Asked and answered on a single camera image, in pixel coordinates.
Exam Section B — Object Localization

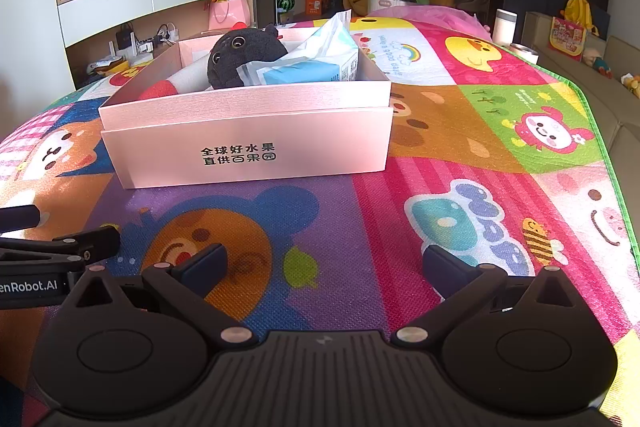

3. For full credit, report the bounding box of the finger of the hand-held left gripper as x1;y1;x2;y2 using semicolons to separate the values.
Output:
0;205;41;234
0;225;121;272

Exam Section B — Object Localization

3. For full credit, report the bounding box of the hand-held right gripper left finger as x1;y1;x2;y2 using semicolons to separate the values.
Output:
60;243;258;351

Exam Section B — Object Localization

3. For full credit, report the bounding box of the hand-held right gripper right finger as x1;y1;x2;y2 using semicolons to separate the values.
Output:
391;245;587;350

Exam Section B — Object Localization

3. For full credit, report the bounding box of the pink cardboard box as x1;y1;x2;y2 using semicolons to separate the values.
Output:
98;25;393;190

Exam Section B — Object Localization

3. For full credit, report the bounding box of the white plush stick red tip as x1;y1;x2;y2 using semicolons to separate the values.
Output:
137;62;213;101

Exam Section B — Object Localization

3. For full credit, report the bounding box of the black plush toy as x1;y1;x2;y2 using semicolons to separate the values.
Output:
207;23;290;88

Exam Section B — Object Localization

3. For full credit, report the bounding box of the blue tissue packet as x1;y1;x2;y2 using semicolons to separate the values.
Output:
239;11;361;86

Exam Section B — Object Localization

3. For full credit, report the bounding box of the colourful cartoon play mat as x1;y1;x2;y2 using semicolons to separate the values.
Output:
0;14;640;427

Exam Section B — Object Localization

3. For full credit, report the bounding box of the white cup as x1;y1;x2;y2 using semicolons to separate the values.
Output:
510;43;540;64

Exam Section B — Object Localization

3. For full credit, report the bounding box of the beige sofa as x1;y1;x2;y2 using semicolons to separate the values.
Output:
522;12;640;168

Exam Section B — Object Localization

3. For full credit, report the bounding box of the wooden television cabinet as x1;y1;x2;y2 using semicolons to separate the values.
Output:
55;0;261;88

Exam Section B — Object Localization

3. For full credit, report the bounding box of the white cylinder appliance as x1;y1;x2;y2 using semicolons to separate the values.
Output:
492;9;519;47

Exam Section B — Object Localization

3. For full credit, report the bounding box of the pink blanket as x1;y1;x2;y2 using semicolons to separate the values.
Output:
367;4;493;40

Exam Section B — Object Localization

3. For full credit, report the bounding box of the pink gift bag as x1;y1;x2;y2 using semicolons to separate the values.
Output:
207;0;251;30

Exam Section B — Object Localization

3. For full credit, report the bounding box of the small plush toy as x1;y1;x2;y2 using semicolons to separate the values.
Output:
582;48;614;78

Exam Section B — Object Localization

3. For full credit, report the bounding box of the printed tote bag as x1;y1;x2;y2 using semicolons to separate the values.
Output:
549;17;587;62

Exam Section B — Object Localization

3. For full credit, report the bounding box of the white flower pot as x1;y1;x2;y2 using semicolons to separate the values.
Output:
367;0;426;16

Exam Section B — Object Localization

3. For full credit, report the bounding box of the yellow backpack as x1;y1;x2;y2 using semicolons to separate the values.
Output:
560;0;600;36

